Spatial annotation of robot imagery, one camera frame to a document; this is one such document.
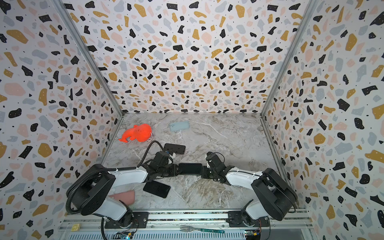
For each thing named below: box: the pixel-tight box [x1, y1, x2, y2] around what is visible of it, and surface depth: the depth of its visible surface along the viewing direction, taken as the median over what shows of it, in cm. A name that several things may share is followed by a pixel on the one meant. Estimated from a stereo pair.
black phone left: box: [143, 180, 171, 199], surface depth 84 cm
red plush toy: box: [118, 123, 152, 143], surface depth 105 cm
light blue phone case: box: [170, 121, 190, 132], surface depth 118 cm
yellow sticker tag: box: [71, 223, 81, 232], surface depth 72 cm
